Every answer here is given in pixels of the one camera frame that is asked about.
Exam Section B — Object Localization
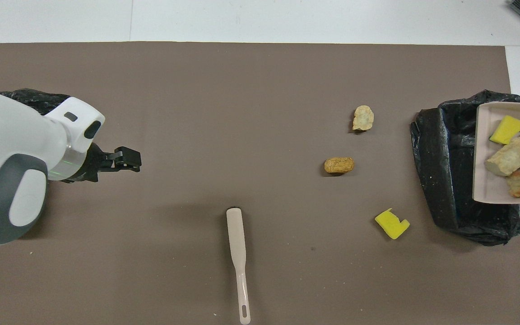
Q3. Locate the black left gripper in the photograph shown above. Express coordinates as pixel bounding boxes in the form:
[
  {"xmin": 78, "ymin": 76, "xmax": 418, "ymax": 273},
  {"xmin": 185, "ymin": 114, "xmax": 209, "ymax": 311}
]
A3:
[{"xmin": 66, "ymin": 144, "xmax": 142, "ymax": 182}]

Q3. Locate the beige brush with black bristles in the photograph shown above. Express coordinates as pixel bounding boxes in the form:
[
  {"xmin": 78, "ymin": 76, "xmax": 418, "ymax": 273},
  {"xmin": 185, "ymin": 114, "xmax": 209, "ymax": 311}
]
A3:
[{"xmin": 226, "ymin": 207, "xmax": 251, "ymax": 325}]

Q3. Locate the brown fried nugget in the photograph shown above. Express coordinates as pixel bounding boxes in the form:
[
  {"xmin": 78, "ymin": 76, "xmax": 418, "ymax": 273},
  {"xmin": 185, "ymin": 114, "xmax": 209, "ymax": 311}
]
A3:
[{"xmin": 324, "ymin": 157, "xmax": 355, "ymax": 175}]

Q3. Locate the pale lumpy food piece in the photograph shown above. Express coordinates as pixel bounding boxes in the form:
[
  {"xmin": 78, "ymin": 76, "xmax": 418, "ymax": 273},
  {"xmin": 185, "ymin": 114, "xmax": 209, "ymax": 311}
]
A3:
[{"xmin": 352, "ymin": 105, "xmax": 374, "ymax": 132}]

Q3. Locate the notched yellow sponge piece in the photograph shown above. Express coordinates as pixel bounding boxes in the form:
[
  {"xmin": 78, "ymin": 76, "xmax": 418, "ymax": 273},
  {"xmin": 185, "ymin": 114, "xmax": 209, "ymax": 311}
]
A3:
[{"xmin": 375, "ymin": 208, "xmax": 410, "ymax": 240}]

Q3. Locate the beige plastic dustpan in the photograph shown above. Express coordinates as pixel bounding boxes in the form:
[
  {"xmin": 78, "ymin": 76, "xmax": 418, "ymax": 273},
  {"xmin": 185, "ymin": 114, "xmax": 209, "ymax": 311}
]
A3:
[{"xmin": 473, "ymin": 102, "xmax": 520, "ymax": 204}]

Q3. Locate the pale bread piece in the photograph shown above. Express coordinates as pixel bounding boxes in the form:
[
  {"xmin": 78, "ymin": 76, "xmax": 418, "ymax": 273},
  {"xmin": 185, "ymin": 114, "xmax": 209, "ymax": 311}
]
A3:
[{"xmin": 484, "ymin": 136, "xmax": 520, "ymax": 176}]

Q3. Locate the small yellow sponge wedge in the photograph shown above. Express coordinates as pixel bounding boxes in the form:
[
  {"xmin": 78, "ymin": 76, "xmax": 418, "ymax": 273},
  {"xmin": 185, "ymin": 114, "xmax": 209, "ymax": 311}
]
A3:
[{"xmin": 489, "ymin": 115, "xmax": 520, "ymax": 145}]

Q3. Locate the black bag lined trash bin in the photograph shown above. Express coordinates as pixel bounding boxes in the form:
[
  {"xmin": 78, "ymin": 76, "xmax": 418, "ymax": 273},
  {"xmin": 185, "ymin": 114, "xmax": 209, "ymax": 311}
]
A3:
[
  {"xmin": 0, "ymin": 88, "xmax": 72, "ymax": 117},
  {"xmin": 410, "ymin": 90, "xmax": 520, "ymax": 246}
]

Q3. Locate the brown table mat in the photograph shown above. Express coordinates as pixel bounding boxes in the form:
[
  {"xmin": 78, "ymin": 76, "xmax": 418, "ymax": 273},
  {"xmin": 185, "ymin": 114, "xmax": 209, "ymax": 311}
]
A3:
[{"xmin": 0, "ymin": 42, "xmax": 520, "ymax": 325}]

